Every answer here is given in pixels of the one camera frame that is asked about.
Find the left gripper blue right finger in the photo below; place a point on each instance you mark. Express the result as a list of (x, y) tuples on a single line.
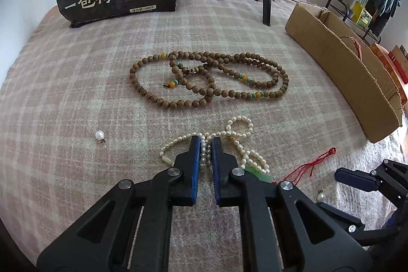
[(281, 228)]

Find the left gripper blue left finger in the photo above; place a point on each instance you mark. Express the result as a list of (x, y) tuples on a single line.
[(129, 228)]

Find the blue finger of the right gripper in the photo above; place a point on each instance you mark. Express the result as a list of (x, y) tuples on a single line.
[(356, 179)]

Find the single white pearl pendant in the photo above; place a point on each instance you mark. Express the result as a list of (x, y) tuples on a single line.
[(100, 136)]

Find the brown cardboard box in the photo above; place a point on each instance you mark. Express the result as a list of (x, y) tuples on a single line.
[(366, 85)]

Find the orange cloth covered table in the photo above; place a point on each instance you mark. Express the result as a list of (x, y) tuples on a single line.
[(383, 55)]

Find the stacked boxes on table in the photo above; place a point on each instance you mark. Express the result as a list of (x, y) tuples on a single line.
[(399, 59)]

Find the pink plaid blanket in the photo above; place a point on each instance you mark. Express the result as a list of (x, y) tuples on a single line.
[(67, 83)]

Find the yellow green box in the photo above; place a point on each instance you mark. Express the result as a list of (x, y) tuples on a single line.
[(360, 16)]

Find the dark hanging clothes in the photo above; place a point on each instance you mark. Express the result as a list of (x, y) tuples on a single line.
[(381, 12)]

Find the black clothes rack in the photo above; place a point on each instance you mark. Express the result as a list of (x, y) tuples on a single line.
[(343, 9)]

